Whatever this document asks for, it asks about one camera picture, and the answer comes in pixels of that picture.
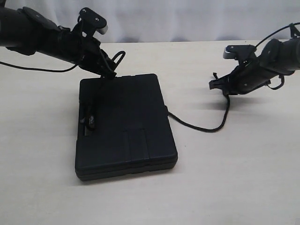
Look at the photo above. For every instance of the white curtain backdrop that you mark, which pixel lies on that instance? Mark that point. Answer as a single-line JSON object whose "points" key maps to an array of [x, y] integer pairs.
{"points": [[174, 20]]}

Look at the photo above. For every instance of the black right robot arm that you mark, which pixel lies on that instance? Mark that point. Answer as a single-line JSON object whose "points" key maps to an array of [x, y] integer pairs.
{"points": [[276, 59]]}

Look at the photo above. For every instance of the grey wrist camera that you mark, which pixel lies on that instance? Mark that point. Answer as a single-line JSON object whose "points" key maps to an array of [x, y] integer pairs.
{"points": [[240, 53], [92, 22]]}

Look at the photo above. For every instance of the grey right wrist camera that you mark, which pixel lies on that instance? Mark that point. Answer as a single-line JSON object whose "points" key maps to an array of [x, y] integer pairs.
{"points": [[240, 53]]}

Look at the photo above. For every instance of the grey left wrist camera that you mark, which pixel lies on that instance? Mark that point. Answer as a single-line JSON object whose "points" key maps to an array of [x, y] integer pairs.
{"points": [[92, 22]]}

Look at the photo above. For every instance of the black plastic carrying case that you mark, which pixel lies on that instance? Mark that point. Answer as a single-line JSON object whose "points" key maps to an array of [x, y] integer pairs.
{"points": [[123, 128]]}

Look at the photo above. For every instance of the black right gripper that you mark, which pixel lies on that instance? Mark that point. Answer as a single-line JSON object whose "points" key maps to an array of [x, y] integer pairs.
{"points": [[244, 79]]}

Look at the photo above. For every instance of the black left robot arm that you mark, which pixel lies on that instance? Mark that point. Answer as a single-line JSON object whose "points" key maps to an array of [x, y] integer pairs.
{"points": [[26, 31]]}

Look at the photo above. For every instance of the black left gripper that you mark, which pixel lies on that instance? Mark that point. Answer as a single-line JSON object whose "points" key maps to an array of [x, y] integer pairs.
{"points": [[85, 52]]}

